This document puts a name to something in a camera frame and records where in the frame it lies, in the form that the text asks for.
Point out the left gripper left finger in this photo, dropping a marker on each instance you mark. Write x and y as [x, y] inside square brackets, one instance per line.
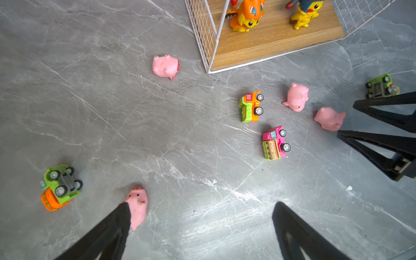
[106, 241]

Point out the pink pig near shelf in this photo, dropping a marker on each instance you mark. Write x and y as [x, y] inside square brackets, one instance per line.
[165, 66]

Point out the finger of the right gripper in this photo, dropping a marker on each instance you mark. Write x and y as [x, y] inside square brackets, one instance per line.
[394, 156]
[404, 122]

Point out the white wire wooden shelf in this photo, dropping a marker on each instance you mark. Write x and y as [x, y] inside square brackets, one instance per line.
[222, 49]

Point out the green toy car right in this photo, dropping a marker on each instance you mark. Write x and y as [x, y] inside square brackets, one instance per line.
[381, 87]

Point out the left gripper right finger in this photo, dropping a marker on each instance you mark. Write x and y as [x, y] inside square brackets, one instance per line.
[298, 240]

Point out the grey hooded pikachu figure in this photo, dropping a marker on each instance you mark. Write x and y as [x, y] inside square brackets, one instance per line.
[307, 10]

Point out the orange pikachu figure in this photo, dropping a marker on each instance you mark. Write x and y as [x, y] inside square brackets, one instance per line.
[246, 16]

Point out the pink pig toy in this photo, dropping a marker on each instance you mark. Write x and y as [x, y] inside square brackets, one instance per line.
[329, 119]
[297, 97]
[137, 200]

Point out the pink toy truck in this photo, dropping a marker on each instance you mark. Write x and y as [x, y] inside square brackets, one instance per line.
[274, 145]

